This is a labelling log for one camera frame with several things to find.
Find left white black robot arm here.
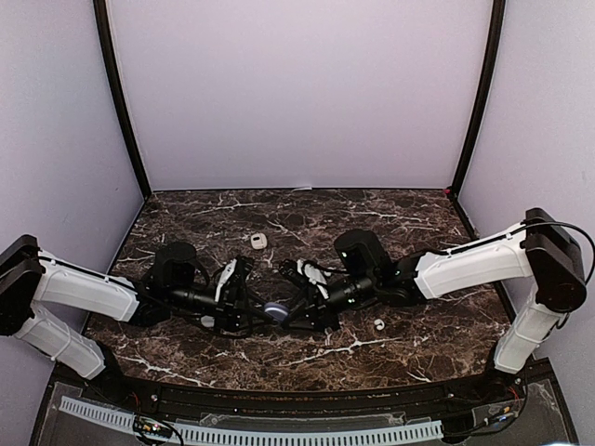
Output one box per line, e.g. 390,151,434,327
1,235,273,405

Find white slotted cable duct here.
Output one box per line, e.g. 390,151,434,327
59,395,445,446

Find purple blue charging case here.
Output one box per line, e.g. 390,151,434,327
263,302,290,323

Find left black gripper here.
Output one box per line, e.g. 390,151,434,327
167,282,273,334

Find left black frame post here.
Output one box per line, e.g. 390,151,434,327
93,0,152,201

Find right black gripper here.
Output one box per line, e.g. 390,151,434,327
280,271,377,334

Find black frame post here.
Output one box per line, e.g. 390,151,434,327
449,0,506,202
93,0,152,201

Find beige earbud charging case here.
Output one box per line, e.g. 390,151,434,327
250,233,268,250

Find white charging case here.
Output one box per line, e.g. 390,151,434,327
200,315,215,329

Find black front table rail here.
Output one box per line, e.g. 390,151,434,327
115,374,489,417

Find right black frame post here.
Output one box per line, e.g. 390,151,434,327
449,0,506,202

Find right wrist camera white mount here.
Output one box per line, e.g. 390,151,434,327
297,259,329,300

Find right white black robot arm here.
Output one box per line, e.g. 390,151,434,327
280,207,594,403

